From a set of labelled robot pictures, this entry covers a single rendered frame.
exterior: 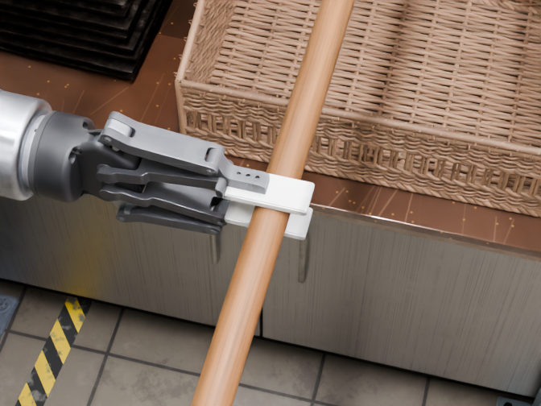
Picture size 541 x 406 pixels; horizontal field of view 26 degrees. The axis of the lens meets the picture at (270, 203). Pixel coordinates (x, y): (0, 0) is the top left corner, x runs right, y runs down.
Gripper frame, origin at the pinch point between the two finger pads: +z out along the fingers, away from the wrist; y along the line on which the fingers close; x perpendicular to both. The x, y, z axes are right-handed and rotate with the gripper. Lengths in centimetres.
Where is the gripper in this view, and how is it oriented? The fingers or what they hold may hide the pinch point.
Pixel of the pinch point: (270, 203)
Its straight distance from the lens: 97.9
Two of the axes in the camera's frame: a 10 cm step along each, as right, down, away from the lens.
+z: 9.7, 2.2, -1.3
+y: -0.1, 5.4, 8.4
